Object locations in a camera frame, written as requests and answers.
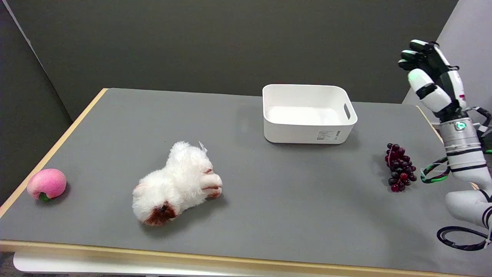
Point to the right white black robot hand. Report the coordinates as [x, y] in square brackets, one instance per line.
[434, 82]

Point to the white brown plush toy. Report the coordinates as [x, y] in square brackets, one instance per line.
[175, 184]

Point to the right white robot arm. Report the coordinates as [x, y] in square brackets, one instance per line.
[463, 152]

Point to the dark red toy grapes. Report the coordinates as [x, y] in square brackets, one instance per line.
[399, 167]

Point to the pink toy peach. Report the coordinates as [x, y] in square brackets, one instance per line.
[47, 184]

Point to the white plastic bin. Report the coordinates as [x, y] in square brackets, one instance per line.
[307, 115]

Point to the grey table mat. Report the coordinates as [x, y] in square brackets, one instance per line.
[238, 181]

